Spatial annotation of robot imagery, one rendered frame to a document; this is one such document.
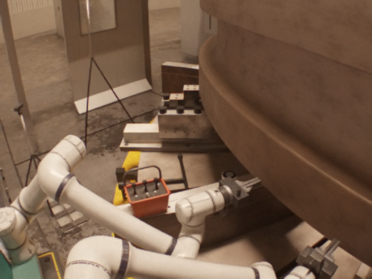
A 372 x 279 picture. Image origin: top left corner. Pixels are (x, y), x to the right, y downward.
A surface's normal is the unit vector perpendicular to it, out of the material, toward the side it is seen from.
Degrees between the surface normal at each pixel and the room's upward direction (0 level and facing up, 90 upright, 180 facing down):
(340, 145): 61
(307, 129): 56
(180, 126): 90
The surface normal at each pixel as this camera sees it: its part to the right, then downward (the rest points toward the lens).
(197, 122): -0.04, 0.52
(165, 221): 0.35, 0.48
